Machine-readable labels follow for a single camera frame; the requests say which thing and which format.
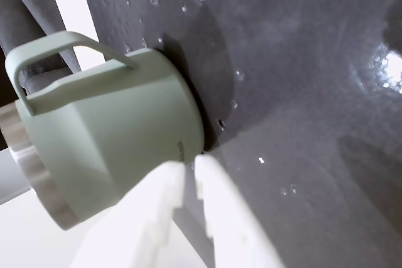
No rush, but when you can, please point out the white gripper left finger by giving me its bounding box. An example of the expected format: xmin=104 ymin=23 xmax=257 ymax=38
xmin=68 ymin=160 xmax=186 ymax=268

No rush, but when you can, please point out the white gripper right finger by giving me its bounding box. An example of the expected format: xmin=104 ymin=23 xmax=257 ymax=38
xmin=193 ymin=154 xmax=285 ymax=268

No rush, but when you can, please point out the pale green metal mug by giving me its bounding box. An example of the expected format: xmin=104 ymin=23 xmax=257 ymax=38
xmin=0 ymin=31 xmax=207 ymax=232

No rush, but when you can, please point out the dark grey table mat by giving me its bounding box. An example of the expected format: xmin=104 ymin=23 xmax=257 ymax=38
xmin=77 ymin=0 xmax=402 ymax=268

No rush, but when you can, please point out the grey fabric chair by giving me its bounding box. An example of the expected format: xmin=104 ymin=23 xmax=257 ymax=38
xmin=0 ymin=0 xmax=83 ymax=107

